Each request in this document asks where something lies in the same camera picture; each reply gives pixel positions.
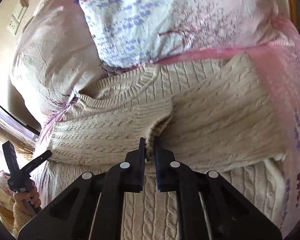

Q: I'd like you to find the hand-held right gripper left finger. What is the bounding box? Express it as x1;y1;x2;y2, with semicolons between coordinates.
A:
17;137;146;240

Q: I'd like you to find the wooden headboard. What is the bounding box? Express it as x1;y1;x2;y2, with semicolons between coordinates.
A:
284;0;300;28

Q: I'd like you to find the floral white pillow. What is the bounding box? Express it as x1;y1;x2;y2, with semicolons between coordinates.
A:
72;0;290;68

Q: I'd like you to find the white wall socket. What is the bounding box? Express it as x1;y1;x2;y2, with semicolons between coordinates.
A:
7;17;22;36

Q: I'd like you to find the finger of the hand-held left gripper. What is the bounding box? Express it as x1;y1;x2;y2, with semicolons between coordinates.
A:
2;141;17;180
19;150;52;174

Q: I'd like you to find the person's left forearm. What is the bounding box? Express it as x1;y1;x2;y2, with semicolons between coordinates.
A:
12;201;37;239

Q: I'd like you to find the white wall switch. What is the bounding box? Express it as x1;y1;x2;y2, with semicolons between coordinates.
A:
12;0;28;22

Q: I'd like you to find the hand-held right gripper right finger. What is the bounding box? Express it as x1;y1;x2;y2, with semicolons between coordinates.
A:
154;137;282;240

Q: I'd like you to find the beige cable knit sweater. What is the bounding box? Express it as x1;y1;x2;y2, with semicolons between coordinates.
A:
46;52;290;240

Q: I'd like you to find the pink floral bed sheet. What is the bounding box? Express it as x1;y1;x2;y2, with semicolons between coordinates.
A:
9;0;300;233

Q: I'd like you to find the person's left hand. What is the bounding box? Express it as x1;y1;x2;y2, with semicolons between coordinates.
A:
13;179;42;213

